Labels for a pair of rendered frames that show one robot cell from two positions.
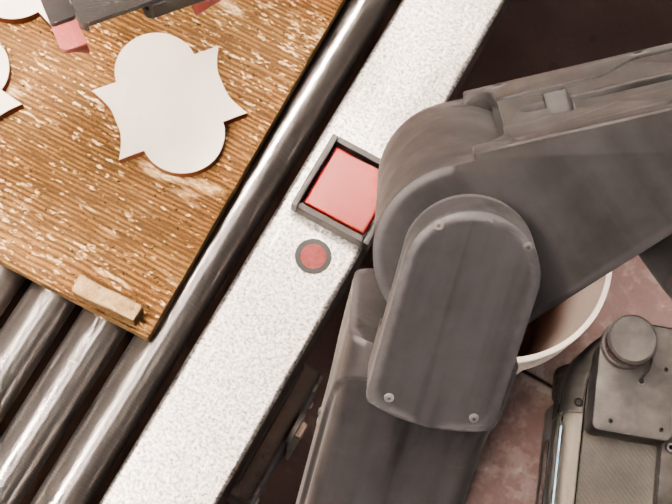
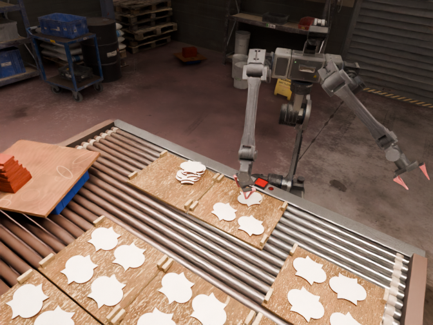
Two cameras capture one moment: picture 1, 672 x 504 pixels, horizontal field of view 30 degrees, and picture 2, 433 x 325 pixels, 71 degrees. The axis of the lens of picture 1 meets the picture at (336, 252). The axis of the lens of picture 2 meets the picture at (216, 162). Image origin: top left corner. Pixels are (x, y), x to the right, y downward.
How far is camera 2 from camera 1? 1.44 m
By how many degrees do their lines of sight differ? 52
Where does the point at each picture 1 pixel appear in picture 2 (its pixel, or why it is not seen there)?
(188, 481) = (307, 204)
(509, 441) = not seen: hidden behind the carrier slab
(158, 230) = (270, 201)
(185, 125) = (254, 196)
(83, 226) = (271, 209)
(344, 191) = (261, 182)
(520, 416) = not seen: hidden behind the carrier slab
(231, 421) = (297, 198)
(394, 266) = (343, 78)
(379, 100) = not seen: hidden behind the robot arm
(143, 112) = (252, 200)
